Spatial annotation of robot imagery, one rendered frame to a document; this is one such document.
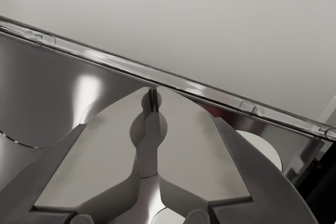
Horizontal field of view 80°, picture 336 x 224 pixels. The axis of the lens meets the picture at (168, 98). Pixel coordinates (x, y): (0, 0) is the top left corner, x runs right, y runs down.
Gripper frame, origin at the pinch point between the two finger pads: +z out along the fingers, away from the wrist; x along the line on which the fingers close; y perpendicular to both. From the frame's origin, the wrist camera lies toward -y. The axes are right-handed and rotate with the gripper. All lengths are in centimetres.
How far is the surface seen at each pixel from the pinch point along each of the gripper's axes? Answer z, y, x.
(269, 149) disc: 2.7, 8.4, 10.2
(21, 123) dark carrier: 6.1, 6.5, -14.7
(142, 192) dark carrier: 3.2, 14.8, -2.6
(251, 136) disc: 3.1, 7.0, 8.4
